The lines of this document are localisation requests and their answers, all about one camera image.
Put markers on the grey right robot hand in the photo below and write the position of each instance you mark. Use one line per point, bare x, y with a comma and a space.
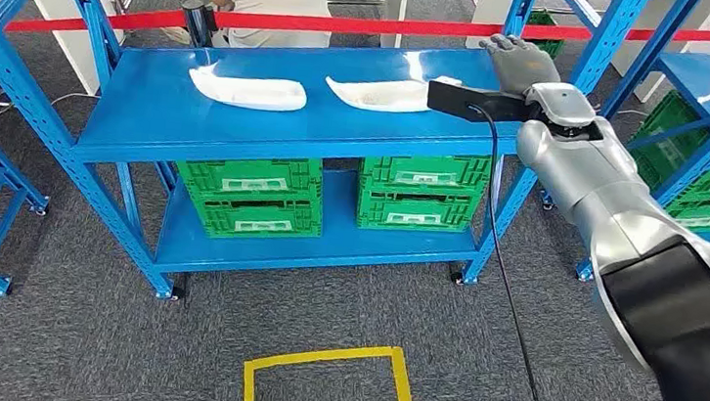
524, 65

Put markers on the white part with orange writing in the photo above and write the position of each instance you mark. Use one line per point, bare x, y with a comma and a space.
378, 94

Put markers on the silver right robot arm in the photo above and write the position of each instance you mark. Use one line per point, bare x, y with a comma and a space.
591, 176

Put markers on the plain white plastic part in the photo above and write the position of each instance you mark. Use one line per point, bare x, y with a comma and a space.
248, 91

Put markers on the red barrier belt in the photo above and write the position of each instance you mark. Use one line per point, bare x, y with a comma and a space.
346, 26

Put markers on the yellow floor tape square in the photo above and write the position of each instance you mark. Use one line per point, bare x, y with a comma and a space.
401, 392

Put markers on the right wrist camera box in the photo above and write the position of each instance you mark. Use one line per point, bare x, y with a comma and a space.
462, 99

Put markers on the black stanchion post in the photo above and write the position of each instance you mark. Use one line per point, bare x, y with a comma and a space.
198, 21

